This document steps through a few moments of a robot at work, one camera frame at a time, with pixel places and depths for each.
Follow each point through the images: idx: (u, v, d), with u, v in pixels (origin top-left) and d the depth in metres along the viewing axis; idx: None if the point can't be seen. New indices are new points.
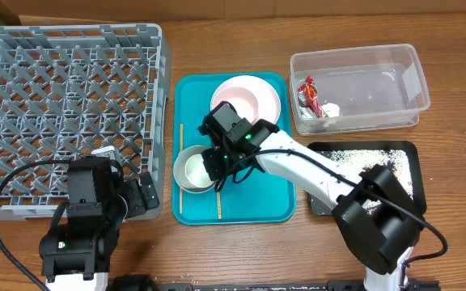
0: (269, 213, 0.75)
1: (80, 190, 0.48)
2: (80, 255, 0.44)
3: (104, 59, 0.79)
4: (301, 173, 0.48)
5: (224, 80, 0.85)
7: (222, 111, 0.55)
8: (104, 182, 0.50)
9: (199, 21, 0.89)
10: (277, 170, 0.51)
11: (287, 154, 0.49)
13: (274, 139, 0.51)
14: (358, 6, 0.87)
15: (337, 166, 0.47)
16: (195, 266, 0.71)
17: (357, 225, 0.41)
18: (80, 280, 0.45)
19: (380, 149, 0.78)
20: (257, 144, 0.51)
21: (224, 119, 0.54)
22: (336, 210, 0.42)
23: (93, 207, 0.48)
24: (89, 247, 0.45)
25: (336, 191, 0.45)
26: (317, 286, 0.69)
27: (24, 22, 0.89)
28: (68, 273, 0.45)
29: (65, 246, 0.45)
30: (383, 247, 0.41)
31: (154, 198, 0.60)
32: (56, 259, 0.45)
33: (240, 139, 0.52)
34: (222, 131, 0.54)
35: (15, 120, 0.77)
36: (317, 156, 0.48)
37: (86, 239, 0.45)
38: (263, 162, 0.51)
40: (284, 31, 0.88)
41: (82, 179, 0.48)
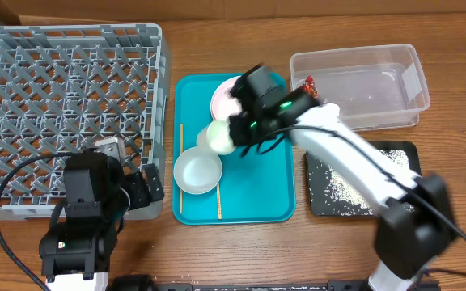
0: (269, 213, 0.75)
1: (77, 190, 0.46)
2: (80, 255, 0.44)
3: (104, 59, 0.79)
4: (343, 159, 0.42)
5: (224, 79, 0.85)
7: (260, 73, 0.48)
8: (102, 181, 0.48)
9: (199, 21, 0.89)
10: (313, 146, 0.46)
11: (330, 135, 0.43)
13: (318, 115, 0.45)
14: (358, 6, 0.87)
15: (388, 163, 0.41)
16: (195, 267, 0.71)
17: (402, 234, 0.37)
18: (80, 280, 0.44)
19: (380, 149, 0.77)
20: (296, 114, 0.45)
21: (260, 82, 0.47)
22: (383, 212, 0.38)
23: (92, 206, 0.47)
24: (89, 248, 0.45)
25: (383, 191, 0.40)
26: (317, 286, 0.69)
27: (24, 22, 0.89)
28: (67, 273, 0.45)
29: (65, 246, 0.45)
30: (417, 257, 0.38)
31: (158, 190, 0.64)
32: (57, 259, 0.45)
33: (277, 107, 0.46)
34: (255, 94, 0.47)
35: (15, 120, 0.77)
36: (366, 145, 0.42)
37: (86, 240, 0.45)
38: (298, 135, 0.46)
40: (284, 31, 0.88)
41: (78, 179, 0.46)
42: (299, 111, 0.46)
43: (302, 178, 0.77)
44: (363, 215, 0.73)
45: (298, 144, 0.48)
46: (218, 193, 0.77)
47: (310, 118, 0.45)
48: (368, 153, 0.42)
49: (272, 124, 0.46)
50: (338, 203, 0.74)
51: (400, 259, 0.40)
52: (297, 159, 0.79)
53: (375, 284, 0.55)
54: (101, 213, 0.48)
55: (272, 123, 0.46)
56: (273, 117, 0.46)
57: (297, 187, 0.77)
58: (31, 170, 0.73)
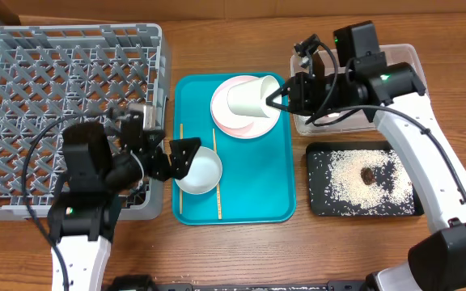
0: (269, 213, 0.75)
1: (78, 165, 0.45)
2: (86, 221, 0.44)
3: (104, 58, 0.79)
4: (423, 158, 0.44)
5: (224, 80, 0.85)
7: (364, 31, 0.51)
8: (101, 153, 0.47)
9: (199, 21, 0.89)
10: (391, 133, 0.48)
11: (419, 131, 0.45)
13: (413, 103, 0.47)
14: (358, 6, 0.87)
15: None
16: (195, 267, 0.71)
17: (455, 257, 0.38)
18: (85, 241, 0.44)
19: (380, 149, 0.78)
20: (391, 85, 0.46)
21: (362, 43, 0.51)
22: (444, 230, 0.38)
23: (95, 178, 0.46)
24: (95, 215, 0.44)
25: (451, 208, 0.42)
26: (317, 287, 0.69)
27: (25, 22, 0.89)
28: (72, 234, 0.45)
29: (73, 212, 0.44)
30: (452, 281, 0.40)
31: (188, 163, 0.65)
32: (62, 224, 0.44)
33: (374, 74, 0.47)
34: (353, 52, 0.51)
35: (15, 120, 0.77)
36: (454, 158, 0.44)
37: (91, 208, 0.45)
38: (381, 117, 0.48)
40: (284, 31, 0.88)
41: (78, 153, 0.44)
42: (396, 85, 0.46)
43: (302, 179, 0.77)
44: (363, 215, 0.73)
45: (374, 122, 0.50)
46: (218, 193, 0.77)
47: (402, 101, 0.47)
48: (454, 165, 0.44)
49: (358, 89, 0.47)
50: (338, 202, 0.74)
51: (430, 277, 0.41)
52: (298, 159, 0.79)
53: (383, 282, 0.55)
54: (103, 183, 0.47)
55: (360, 87, 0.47)
56: (364, 83, 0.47)
57: (297, 187, 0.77)
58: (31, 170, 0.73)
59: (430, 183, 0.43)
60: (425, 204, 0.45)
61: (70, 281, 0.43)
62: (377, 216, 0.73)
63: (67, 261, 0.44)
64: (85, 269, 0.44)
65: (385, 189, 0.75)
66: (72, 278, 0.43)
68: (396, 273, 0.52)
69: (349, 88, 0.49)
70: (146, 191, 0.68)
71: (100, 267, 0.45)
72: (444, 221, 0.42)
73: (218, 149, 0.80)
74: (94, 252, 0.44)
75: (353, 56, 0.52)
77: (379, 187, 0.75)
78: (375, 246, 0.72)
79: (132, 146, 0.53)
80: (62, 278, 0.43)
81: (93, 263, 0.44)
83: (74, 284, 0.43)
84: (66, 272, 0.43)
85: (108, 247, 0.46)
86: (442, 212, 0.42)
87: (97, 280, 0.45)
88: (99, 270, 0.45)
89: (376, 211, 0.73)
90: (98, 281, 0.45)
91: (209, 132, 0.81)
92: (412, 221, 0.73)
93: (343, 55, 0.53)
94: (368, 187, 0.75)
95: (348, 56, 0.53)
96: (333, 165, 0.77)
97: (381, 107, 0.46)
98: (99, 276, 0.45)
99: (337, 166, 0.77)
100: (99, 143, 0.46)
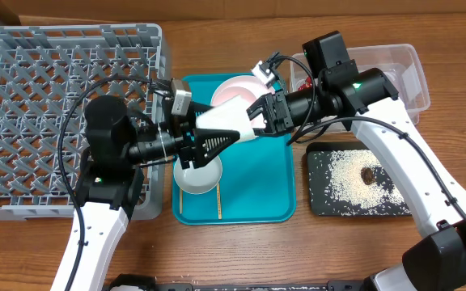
0: (269, 213, 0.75)
1: (100, 148, 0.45)
2: (112, 192, 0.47)
3: (104, 59, 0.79)
4: (404, 163, 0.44)
5: (224, 79, 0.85)
7: (332, 41, 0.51)
8: (124, 132, 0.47)
9: (199, 21, 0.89)
10: (372, 142, 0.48)
11: (397, 137, 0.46)
13: (389, 108, 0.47)
14: (358, 6, 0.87)
15: (451, 185, 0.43)
16: (195, 267, 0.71)
17: (449, 260, 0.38)
18: (107, 209, 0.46)
19: None
20: (365, 92, 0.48)
21: (331, 54, 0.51)
22: (435, 235, 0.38)
23: (119, 159, 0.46)
24: (121, 187, 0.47)
25: (437, 209, 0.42)
26: (317, 286, 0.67)
27: (24, 22, 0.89)
28: (95, 202, 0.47)
29: (101, 181, 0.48)
30: (446, 283, 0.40)
31: (207, 156, 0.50)
32: (87, 192, 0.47)
33: (345, 84, 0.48)
34: (323, 64, 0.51)
35: (15, 120, 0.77)
36: (433, 160, 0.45)
37: (116, 182, 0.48)
38: (359, 125, 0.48)
40: (284, 31, 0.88)
41: (102, 138, 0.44)
42: (369, 92, 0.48)
43: (302, 178, 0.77)
44: (364, 215, 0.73)
45: (353, 132, 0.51)
46: (218, 193, 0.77)
47: (377, 109, 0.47)
48: (434, 168, 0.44)
49: (333, 100, 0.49)
50: (338, 202, 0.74)
51: (426, 280, 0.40)
52: (297, 159, 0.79)
53: (381, 284, 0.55)
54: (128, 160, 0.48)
55: (334, 99, 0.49)
56: (338, 93, 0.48)
57: (297, 187, 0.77)
58: (31, 170, 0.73)
59: (415, 187, 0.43)
60: (410, 207, 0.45)
61: (86, 242, 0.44)
62: (377, 215, 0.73)
63: (86, 223, 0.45)
64: (101, 234, 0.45)
65: (385, 189, 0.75)
66: (87, 240, 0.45)
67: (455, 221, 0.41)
68: (395, 275, 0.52)
69: (324, 99, 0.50)
70: (146, 191, 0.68)
71: (115, 238, 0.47)
72: (433, 225, 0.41)
73: None
74: (112, 219, 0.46)
75: (323, 67, 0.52)
77: (379, 187, 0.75)
78: (374, 246, 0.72)
79: (163, 126, 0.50)
80: (78, 237, 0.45)
81: (111, 229, 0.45)
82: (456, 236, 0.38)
83: (89, 244, 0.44)
84: (84, 233, 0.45)
85: (125, 220, 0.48)
86: (429, 214, 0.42)
87: (108, 251, 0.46)
88: (113, 242, 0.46)
89: (376, 211, 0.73)
90: (108, 252, 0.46)
91: None
92: (412, 221, 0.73)
93: (315, 65, 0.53)
94: (368, 187, 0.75)
95: (319, 68, 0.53)
96: (333, 165, 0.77)
97: (356, 116, 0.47)
98: (111, 246, 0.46)
99: (337, 166, 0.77)
100: (120, 127, 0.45)
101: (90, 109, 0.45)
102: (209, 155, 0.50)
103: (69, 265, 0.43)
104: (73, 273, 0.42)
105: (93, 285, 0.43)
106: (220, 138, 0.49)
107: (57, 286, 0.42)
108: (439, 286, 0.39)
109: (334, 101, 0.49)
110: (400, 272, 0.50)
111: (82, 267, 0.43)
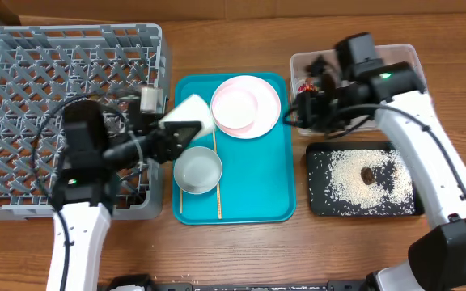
0: (269, 213, 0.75)
1: (77, 142, 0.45)
2: (88, 191, 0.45)
3: (104, 59, 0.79)
4: (423, 154, 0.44)
5: (224, 79, 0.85)
7: (361, 40, 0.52)
8: (99, 130, 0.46)
9: (199, 21, 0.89)
10: (393, 131, 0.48)
11: (419, 128, 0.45)
13: (413, 101, 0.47)
14: (358, 7, 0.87)
15: None
16: (195, 266, 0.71)
17: (455, 254, 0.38)
18: (86, 207, 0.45)
19: (380, 149, 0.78)
20: (392, 82, 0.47)
21: (359, 52, 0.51)
22: (444, 226, 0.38)
23: (95, 154, 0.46)
24: (96, 187, 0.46)
25: (451, 203, 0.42)
26: (318, 286, 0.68)
27: (25, 23, 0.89)
28: (74, 204, 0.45)
29: (75, 183, 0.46)
30: (449, 278, 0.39)
31: (180, 146, 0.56)
32: (65, 196, 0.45)
33: (374, 73, 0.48)
34: (350, 60, 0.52)
35: (15, 120, 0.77)
36: (454, 155, 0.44)
37: (89, 181, 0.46)
38: (382, 115, 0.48)
40: (284, 31, 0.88)
41: (78, 131, 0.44)
42: (396, 83, 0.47)
43: (302, 178, 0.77)
44: (364, 215, 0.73)
45: (376, 121, 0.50)
46: (218, 193, 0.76)
47: (401, 100, 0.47)
48: (454, 163, 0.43)
49: (359, 89, 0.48)
50: (338, 202, 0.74)
51: (429, 273, 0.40)
52: (297, 159, 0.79)
53: (383, 280, 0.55)
54: (102, 159, 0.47)
55: (361, 86, 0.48)
56: (365, 82, 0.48)
57: (297, 187, 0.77)
58: (31, 170, 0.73)
59: (431, 179, 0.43)
60: (424, 199, 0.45)
61: (72, 242, 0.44)
62: (377, 215, 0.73)
63: (69, 224, 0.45)
64: (85, 231, 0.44)
65: (385, 189, 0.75)
66: (73, 240, 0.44)
67: None
68: (396, 272, 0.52)
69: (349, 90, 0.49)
70: (147, 191, 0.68)
71: (99, 234, 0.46)
72: (444, 217, 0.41)
73: (218, 149, 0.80)
74: (94, 215, 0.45)
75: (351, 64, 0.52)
77: (379, 187, 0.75)
78: (374, 246, 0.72)
79: (133, 128, 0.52)
80: (63, 238, 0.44)
81: (94, 226, 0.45)
82: None
83: (75, 245, 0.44)
84: (68, 234, 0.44)
85: (108, 214, 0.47)
86: (442, 207, 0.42)
87: (95, 246, 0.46)
88: (99, 236, 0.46)
89: (376, 210, 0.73)
90: (96, 248, 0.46)
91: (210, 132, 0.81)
92: (412, 221, 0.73)
93: (342, 65, 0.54)
94: (368, 187, 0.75)
95: (346, 65, 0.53)
96: (333, 165, 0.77)
97: (381, 104, 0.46)
98: (97, 241, 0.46)
99: (337, 166, 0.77)
100: (97, 122, 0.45)
101: (67, 108, 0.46)
102: (181, 144, 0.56)
103: (59, 268, 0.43)
104: (65, 276, 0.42)
105: (87, 284, 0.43)
106: (188, 128, 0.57)
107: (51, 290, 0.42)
108: (442, 280, 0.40)
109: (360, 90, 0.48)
110: (402, 268, 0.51)
111: (74, 267, 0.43)
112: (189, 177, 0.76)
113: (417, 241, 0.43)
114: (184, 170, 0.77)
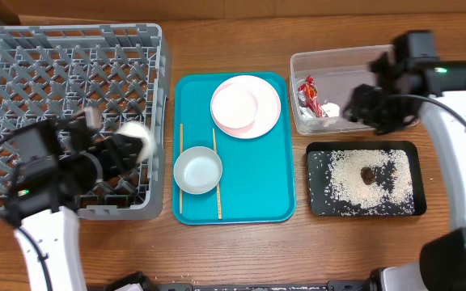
0: (269, 213, 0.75)
1: (28, 149, 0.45)
2: (44, 196, 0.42)
3: (104, 59, 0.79)
4: (462, 155, 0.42)
5: (224, 79, 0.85)
7: (422, 35, 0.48)
8: (55, 137, 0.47)
9: (199, 21, 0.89)
10: (434, 127, 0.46)
11: (463, 129, 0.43)
13: (463, 102, 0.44)
14: (358, 7, 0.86)
15: None
16: (195, 266, 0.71)
17: None
18: (48, 214, 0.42)
19: (380, 149, 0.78)
20: (444, 79, 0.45)
21: (418, 45, 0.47)
22: (465, 229, 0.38)
23: (46, 160, 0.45)
24: (50, 188, 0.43)
25: None
26: (317, 286, 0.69)
27: (24, 22, 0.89)
28: (34, 215, 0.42)
29: (27, 191, 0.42)
30: (461, 284, 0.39)
31: (134, 154, 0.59)
32: (19, 208, 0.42)
33: (429, 66, 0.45)
34: (406, 53, 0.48)
35: (15, 120, 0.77)
36: None
37: (42, 184, 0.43)
38: (427, 108, 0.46)
40: (284, 31, 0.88)
41: (29, 136, 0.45)
42: (450, 82, 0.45)
43: (302, 178, 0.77)
44: (363, 215, 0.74)
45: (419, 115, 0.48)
46: (218, 193, 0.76)
47: (452, 98, 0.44)
48: None
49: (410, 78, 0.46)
50: (338, 202, 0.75)
51: (441, 273, 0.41)
52: (298, 159, 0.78)
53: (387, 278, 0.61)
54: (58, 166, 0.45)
55: (412, 76, 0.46)
56: (418, 72, 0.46)
57: (297, 187, 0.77)
58: None
59: (463, 181, 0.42)
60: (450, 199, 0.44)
61: (46, 255, 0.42)
62: (377, 215, 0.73)
63: (36, 238, 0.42)
64: (56, 240, 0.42)
65: (385, 189, 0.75)
66: (47, 251, 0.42)
67: None
68: (400, 272, 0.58)
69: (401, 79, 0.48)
70: (146, 191, 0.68)
71: (73, 237, 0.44)
72: None
73: (218, 149, 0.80)
74: (60, 223, 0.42)
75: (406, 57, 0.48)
77: (379, 187, 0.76)
78: (374, 246, 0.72)
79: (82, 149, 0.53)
80: (34, 254, 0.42)
81: (64, 233, 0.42)
82: None
83: (50, 257, 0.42)
84: (39, 248, 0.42)
85: (74, 217, 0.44)
86: None
87: (74, 251, 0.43)
88: (74, 238, 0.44)
89: (376, 210, 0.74)
90: (75, 253, 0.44)
91: (209, 132, 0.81)
92: (412, 221, 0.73)
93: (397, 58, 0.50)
94: (368, 187, 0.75)
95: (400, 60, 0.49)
96: (333, 165, 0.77)
97: (429, 98, 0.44)
98: (74, 246, 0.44)
99: (337, 166, 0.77)
100: (47, 127, 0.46)
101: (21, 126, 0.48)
102: (135, 153, 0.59)
103: (40, 282, 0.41)
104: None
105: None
106: (136, 141, 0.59)
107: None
108: (452, 283, 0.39)
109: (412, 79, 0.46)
110: (406, 269, 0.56)
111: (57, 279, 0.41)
112: (189, 177, 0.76)
113: (435, 241, 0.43)
114: (184, 170, 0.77)
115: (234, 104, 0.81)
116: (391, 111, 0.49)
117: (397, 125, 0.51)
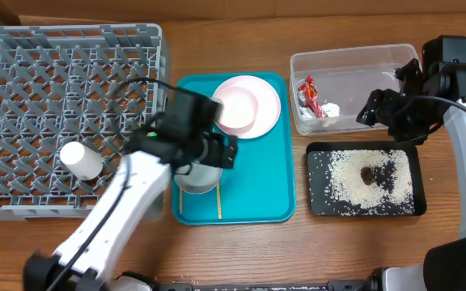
0: (269, 213, 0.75)
1: (177, 107, 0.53)
2: (161, 148, 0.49)
3: (105, 59, 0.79)
4: None
5: (224, 79, 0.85)
7: (456, 40, 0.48)
8: (199, 111, 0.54)
9: (199, 21, 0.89)
10: (455, 133, 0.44)
11: None
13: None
14: (358, 7, 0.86)
15: None
16: (195, 266, 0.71)
17: None
18: (154, 162, 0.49)
19: (380, 149, 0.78)
20: None
21: (451, 50, 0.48)
22: None
23: (182, 129, 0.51)
24: (170, 148, 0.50)
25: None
26: (317, 286, 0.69)
27: (24, 22, 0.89)
28: (145, 153, 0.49)
29: (153, 135, 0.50)
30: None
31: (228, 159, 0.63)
32: (140, 144, 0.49)
33: (463, 67, 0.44)
34: (438, 56, 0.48)
35: (15, 120, 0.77)
36: None
37: (167, 140, 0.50)
38: (453, 114, 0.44)
40: (284, 31, 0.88)
41: (186, 99, 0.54)
42: None
43: (302, 178, 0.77)
44: (364, 215, 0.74)
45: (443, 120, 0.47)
46: (218, 193, 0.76)
47: None
48: None
49: (441, 78, 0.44)
50: (338, 202, 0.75)
51: (445, 280, 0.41)
52: (297, 159, 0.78)
53: (387, 276, 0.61)
54: (187, 135, 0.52)
55: (442, 77, 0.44)
56: (450, 73, 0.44)
57: (297, 187, 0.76)
58: (31, 170, 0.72)
59: None
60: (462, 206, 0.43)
61: (129, 186, 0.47)
62: (377, 215, 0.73)
63: (133, 168, 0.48)
64: (143, 183, 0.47)
65: (385, 189, 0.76)
66: (131, 184, 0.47)
67: None
68: (403, 272, 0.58)
69: (433, 82, 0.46)
70: None
71: (151, 195, 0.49)
72: None
73: None
74: (158, 171, 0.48)
75: (438, 60, 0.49)
77: (379, 187, 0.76)
78: (375, 246, 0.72)
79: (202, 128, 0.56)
80: (123, 179, 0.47)
81: (153, 181, 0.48)
82: None
83: (130, 189, 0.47)
84: (129, 177, 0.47)
85: (166, 175, 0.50)
86: None
87: (138, 212, 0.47)
88: (153, 195, 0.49)
89: (376, 211, 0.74)
90: (141, 207, 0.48)
91: None
92: (412, 221, 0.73)
93: (429, 62, 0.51)
94: (368, 187, 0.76)
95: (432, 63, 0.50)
96: (332, 165, 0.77)
97: (456, 102, 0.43)
98: (143, 207, 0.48)
99: (337, 166, 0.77)
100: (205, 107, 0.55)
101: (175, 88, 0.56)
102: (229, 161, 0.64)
103: (104, 207, 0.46)
104: (104, 219, 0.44)
105: (119, 240, 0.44)
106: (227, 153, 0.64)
107: (86, 225, 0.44)
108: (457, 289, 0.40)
109: (442, 81, 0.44)
110: (408, 271, 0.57)
111: (115, 217, 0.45)
112: None
113: (441, 246, 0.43)
114: None
115: (243, 105, 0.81)
116: (414, 117, 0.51)
117: (419, 130, 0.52)
